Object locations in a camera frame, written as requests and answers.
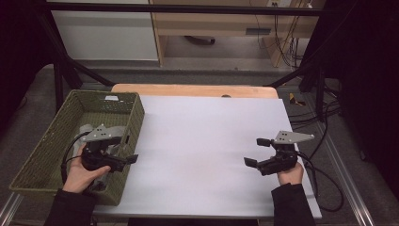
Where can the white table cover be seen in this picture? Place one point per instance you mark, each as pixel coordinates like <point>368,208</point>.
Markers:
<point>194,150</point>

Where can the yellow and black tape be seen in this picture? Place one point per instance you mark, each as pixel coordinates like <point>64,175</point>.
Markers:
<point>295,100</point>

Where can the wooden table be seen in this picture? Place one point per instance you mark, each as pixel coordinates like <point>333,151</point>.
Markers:
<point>188,90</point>

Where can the black metal stand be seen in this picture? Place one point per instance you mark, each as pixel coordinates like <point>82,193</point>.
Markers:
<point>59,81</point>
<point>319,91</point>

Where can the person's left hand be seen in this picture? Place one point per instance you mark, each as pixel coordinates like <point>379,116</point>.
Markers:
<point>78,177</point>

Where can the green woven basket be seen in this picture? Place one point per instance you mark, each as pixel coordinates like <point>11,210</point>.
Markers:
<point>47,150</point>

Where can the black horizontal frame bar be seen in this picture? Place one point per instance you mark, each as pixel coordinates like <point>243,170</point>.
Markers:
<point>188,8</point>

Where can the wooden desk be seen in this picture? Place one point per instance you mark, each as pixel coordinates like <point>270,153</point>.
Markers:
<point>204,23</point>

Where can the white cabinet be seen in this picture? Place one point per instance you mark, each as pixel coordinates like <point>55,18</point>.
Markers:
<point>103,37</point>

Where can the person's right hand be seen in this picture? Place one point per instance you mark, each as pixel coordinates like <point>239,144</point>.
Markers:
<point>291,176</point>

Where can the grey cloth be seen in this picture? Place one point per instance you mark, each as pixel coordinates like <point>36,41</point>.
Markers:
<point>86,129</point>

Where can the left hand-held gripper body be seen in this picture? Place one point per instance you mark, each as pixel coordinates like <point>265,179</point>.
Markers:
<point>100,157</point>

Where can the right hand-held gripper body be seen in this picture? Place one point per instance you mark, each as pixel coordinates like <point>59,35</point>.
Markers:
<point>284,157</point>

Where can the aluminium rail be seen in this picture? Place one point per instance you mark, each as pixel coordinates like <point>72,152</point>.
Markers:
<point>9,208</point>
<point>342,166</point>

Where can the white basket label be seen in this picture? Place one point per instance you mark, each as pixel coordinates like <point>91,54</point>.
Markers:
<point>112,98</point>

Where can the dark object under desk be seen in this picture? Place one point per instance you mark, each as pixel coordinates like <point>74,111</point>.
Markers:
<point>200,40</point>

